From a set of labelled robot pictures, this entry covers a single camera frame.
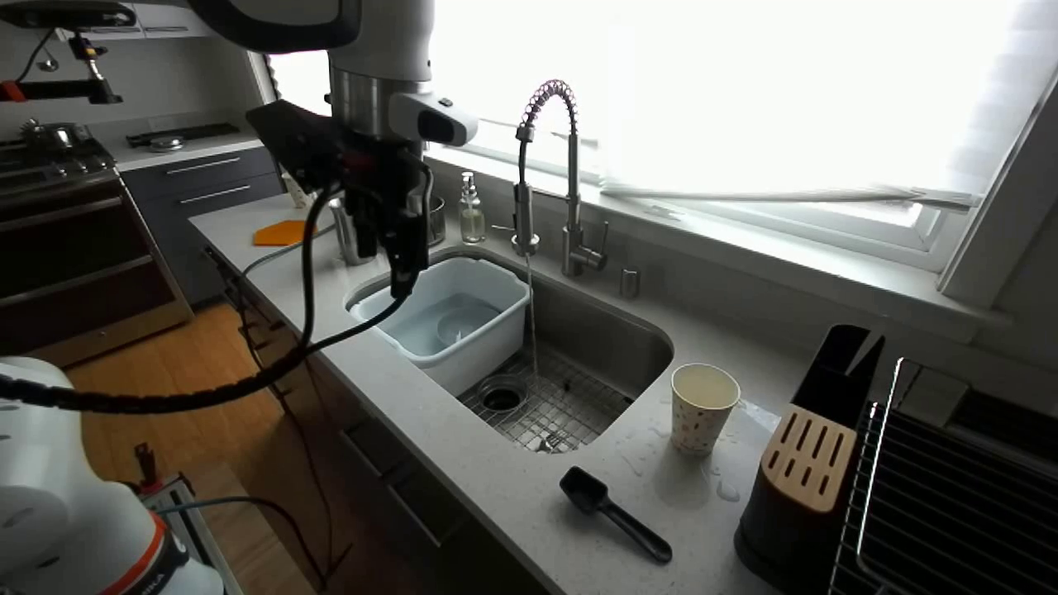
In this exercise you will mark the stainless steel sink basin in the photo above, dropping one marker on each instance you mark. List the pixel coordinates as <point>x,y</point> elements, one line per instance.
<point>622,348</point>

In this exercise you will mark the wire sink grid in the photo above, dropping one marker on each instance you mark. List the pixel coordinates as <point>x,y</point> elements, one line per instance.
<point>565,404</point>

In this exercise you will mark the steel canister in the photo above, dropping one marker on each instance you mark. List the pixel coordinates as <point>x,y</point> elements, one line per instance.
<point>345,232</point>

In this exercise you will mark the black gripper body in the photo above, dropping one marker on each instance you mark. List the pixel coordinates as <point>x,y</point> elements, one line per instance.
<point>385,199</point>

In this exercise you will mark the orange sponge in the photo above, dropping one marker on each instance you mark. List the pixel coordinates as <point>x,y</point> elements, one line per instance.
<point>278,235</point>

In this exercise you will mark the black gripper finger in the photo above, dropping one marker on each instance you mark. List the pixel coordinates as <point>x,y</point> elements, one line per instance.
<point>418,261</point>
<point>399,275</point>

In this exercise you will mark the black kitchen stove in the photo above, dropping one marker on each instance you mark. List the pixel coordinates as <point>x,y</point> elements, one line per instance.
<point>81,275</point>

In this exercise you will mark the white plastic dish tub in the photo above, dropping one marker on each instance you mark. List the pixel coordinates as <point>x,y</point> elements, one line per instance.
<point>460,322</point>

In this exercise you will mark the sink drain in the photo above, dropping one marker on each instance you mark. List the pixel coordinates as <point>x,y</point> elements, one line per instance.
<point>500,400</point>

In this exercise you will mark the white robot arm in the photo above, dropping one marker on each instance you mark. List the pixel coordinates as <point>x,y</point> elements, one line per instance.
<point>66,531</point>

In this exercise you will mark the white paper cup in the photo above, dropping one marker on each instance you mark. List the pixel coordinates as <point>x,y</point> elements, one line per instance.
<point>703,400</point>

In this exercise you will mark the black dish rack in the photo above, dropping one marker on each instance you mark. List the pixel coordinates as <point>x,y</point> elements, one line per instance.
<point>956,493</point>

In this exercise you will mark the black knife block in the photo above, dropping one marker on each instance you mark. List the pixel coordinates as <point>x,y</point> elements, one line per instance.
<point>791,521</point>

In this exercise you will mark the clear soap dispenser bottle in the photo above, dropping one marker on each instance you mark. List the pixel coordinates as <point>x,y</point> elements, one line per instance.
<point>471,208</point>

